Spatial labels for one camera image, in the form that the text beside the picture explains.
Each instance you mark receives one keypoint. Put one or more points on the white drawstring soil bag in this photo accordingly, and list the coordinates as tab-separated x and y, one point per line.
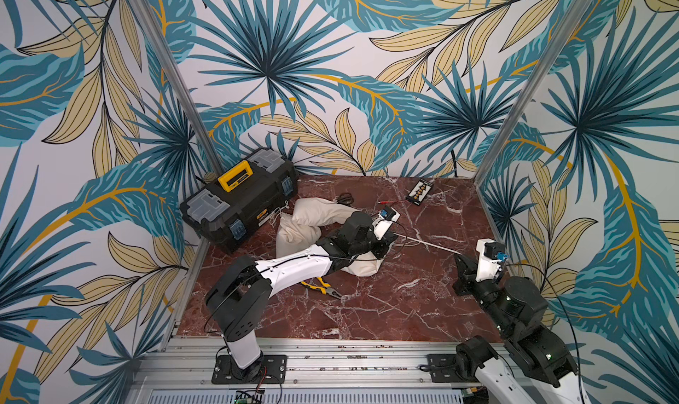
318	212

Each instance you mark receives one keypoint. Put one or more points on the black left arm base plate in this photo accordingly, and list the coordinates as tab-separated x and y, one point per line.
267	369

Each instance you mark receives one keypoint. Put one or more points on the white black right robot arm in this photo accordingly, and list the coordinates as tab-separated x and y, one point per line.
516	307

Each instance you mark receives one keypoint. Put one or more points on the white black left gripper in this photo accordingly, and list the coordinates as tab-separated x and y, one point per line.
380	240

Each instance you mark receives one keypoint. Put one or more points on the black handled scissors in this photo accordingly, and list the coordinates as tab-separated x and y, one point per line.
345	199

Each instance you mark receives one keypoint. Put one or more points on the white bag drawstring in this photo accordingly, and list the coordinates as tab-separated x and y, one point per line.
429	244

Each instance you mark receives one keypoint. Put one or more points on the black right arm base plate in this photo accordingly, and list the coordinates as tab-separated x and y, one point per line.
449	368

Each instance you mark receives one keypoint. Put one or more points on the large white cloth bag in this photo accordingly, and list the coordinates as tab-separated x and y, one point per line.
365	265

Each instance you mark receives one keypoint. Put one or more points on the yellow black pliers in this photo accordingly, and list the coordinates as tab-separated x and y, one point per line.
318	284

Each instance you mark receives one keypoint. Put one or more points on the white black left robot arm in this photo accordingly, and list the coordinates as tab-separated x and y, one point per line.
239	298

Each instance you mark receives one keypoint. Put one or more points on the black toolbox yellow handle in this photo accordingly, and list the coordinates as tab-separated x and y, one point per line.
232	208

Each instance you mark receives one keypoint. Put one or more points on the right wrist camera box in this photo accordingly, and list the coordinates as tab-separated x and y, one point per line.
495	251

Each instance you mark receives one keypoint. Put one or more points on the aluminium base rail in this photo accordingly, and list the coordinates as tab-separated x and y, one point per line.
317	371

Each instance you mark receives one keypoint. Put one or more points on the aluminium corner post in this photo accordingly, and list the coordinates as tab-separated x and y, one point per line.
153	32
553	49

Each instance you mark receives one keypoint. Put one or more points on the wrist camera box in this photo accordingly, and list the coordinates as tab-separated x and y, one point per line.
495	251
389	214

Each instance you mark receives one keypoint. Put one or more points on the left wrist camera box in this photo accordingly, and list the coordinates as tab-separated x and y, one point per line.
389	214

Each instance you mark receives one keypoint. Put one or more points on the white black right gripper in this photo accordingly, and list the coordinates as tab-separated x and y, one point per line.
468	271

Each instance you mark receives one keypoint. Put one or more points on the aluminium left corner post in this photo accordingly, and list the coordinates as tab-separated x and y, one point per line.
153	32

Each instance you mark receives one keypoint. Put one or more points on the aluminium right corner post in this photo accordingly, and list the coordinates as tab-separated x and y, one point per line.
553	49

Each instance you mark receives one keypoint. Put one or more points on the white cloth bag near toolbox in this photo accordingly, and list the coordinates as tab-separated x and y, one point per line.
292	237

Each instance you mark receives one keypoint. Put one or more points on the black parallel charging board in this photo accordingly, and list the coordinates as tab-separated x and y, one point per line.
419	192

